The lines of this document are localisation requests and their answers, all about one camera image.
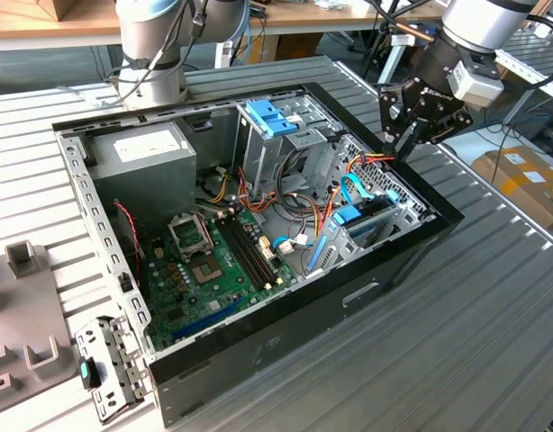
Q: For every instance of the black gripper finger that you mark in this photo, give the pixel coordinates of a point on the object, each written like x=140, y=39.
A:
x=389, y=112
x=452, y=126

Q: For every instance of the black tripod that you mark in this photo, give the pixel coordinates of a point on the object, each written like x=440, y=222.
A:
x=372, y=63

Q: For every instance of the blue drive cage latch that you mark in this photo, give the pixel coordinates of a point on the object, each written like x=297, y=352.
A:
x=269, y=117

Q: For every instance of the CPU socket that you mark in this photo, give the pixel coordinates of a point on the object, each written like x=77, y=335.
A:
x=207, y=270

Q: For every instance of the small black switch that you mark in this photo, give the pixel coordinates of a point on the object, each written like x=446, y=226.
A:
x=125, y=282

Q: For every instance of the grey metal disk bay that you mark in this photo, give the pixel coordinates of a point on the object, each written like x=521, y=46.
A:
x=337, y=247

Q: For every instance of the grey parts rack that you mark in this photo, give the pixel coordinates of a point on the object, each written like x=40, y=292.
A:
x=29, y=310

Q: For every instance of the hard disk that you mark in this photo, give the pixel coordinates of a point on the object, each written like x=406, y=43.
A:
x=347, y=215

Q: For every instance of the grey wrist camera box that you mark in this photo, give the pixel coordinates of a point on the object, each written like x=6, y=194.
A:
x=477, y=85

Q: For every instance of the green motherboard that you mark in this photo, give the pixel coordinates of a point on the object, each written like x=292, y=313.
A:
x=231, y=294

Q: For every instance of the black blue bracket latch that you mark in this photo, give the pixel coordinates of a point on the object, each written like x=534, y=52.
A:
x=91, y=375

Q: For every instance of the brown wooden box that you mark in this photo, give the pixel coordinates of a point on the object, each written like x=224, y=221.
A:
x=60, y=8

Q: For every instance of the metal frame slat table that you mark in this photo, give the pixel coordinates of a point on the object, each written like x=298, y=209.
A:
x=546, y=72

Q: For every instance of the grey metal drive cage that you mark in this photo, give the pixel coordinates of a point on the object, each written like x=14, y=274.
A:
x=263, y=153

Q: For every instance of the blue expansion slot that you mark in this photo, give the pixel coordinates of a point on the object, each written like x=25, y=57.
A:
x=209, y=318

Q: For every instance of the grey slotted metal bracket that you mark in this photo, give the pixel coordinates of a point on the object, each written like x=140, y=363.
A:
x=123, y=355

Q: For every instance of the black case fan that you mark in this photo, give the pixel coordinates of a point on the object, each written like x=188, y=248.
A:
x=125, y=243

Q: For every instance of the black RAM slot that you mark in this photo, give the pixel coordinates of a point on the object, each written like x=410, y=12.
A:
x=238, y=255
x=243, y=254
x=256, y=251
x=250, y=252

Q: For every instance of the grey power supply unit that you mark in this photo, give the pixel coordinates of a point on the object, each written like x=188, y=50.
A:
x=141, y=180

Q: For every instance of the long wooden desk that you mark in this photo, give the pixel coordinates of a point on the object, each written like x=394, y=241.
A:
x=56, y=22

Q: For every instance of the cardboard box with labels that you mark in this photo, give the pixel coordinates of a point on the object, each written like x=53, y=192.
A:
x=519, y=193

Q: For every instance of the black open PC case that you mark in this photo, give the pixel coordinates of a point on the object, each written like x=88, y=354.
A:
x=303, y=324

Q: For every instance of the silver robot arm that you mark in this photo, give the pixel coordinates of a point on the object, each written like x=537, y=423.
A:
x=483, y=22

